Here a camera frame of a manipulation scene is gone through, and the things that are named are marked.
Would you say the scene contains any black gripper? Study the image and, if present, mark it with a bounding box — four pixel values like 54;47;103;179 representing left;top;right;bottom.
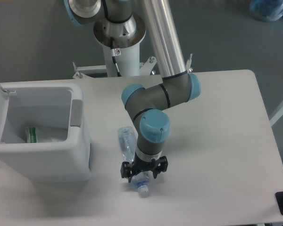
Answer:
120;156;168;183

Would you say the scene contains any crushed clear plastic bottle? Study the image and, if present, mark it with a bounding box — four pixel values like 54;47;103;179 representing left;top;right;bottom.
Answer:
117;126;150;198

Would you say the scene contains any clear plastic bag green strip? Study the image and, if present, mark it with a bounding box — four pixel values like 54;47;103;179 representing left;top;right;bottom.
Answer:
25;126;68;143

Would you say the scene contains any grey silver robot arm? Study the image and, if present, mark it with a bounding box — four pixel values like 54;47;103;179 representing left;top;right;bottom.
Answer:
63;0;201;180

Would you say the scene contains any white trash can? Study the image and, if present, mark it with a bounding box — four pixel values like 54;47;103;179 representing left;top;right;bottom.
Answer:
0;82;92;182

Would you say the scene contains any blue plastic bag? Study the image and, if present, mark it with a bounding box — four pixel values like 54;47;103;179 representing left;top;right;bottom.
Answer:
249;0;283;22

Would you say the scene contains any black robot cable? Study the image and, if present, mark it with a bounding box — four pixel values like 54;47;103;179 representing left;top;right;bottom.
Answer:
109;37;122;77

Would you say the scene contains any white pedestal base frame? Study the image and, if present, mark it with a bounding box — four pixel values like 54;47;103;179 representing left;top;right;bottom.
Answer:
73;53;193;79

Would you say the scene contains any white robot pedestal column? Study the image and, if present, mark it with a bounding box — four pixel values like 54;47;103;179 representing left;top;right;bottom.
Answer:
93;13;146;77

